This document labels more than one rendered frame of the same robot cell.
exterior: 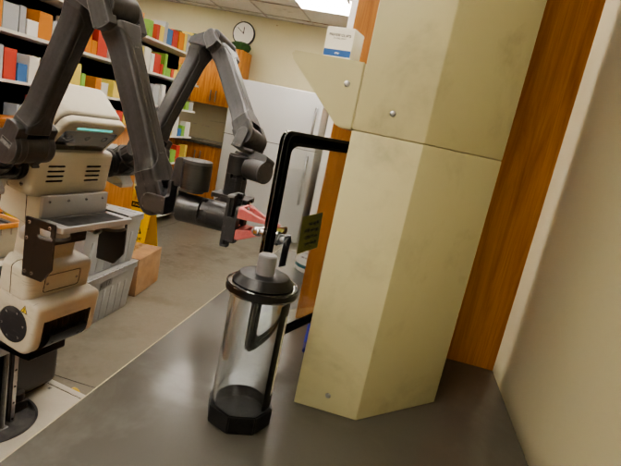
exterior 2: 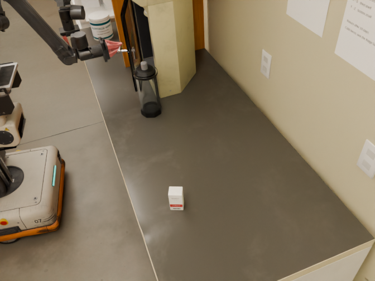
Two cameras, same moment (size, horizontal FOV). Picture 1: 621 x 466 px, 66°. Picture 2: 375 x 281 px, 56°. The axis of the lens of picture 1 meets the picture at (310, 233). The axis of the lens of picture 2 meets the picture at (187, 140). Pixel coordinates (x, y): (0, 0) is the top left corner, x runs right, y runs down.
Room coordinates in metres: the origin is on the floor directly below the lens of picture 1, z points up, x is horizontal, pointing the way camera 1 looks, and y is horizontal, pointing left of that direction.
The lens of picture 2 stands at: (-0.59, 0.52, 1.99)
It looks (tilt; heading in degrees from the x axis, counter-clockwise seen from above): 43 degrees down; 333
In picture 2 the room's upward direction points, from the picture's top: 5 degrees counter-clockwise
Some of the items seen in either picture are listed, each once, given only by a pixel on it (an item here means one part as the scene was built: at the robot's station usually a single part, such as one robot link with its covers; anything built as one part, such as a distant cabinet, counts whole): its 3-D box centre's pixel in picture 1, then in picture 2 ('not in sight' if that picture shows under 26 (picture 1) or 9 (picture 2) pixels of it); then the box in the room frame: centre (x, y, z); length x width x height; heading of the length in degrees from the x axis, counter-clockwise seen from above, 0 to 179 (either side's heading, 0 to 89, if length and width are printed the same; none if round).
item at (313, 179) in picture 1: (308, 238); (132, 41); (0.93, 0.00, 1.19); 0.30 x 0.01 x 0.40; 151
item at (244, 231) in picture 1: (255, 222); (112, 46); (0.91, 0.11, 1.20); 0.09 x 0.07 x 0.07; 81
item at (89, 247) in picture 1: (86, 237); not in sight; (2.82, 1.33, 0.49); 0.60 x 0.42 x 0.33; 171
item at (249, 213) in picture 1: (254, 226); (113, 48); (0.91, 0.11, 1.20); 0.09 x 0.07 x 0.07; 81
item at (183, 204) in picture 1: (192, 205); (84, 52); (0.93, 0.24, 1.21); 0.07 x 0.06 x 0.07; 81
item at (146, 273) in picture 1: (129, 266); not in sight; (3.43, 1.28, 0.14); 0.41 x 0.32 x 0.28; 177
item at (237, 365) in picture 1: (250, 348); (148, 91); (0.69, 0.05, 1.06); 0.11 x 0.11 x 0.21
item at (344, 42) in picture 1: (343, 49); not in sight; (0.87, 0.01, 1.54); 0.05 x 0.05 x 0.06; 69
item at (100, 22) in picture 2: not in sight; (101, 25); (1.58, -0.03, 1.02); 0.13 x 0.13 x 0.15
